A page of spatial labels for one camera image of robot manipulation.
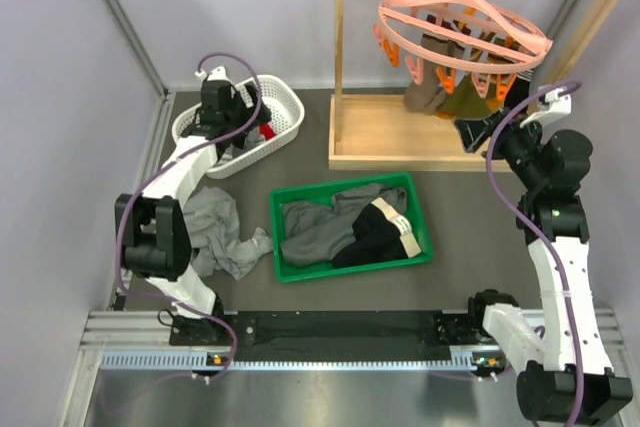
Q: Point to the grey crumpled cloth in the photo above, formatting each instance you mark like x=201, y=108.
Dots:
x=213, y=225

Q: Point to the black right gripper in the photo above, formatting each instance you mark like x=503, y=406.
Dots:
x=474, y=132

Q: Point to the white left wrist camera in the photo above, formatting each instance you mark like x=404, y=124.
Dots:
x=216, y=77

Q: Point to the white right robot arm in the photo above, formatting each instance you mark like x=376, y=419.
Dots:
x=564, y=374

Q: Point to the pink clothes clip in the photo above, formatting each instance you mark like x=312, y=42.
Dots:
x=415, y=67

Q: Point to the beige sock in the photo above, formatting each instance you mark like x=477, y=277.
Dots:
x=428, y=96

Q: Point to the olive green socks pair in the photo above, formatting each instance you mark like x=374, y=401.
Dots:
x=465, y=103

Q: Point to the white perforated plastic basket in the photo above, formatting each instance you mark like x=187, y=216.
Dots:
x=280, y=112

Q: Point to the orange clothes clip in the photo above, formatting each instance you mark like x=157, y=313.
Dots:
x=392, y=51

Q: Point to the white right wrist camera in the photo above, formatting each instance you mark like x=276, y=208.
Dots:
x=555, y=106

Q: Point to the black socks with label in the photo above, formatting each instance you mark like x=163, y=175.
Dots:
x=382, y=234

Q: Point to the red sock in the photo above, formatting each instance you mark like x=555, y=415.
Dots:
x=267, y=131

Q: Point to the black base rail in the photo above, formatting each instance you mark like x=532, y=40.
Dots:
x=339, y=336

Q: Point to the grey clothes in tray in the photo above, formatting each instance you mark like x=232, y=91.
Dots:
x=316, y=233

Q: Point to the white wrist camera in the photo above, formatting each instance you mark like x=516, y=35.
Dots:
x=216, y=77
x=555, y=106

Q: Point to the pink round clip hanger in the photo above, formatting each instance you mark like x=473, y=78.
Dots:
x=498, y=42

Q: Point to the wooden hanger rack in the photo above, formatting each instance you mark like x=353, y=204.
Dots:
x=375, y=132

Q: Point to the green plastic tray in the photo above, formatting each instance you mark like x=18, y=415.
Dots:
x=321, y=194

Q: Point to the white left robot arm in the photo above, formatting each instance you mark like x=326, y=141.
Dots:
x=152, y=240

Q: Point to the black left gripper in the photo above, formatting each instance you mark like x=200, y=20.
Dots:
x=238, y=100

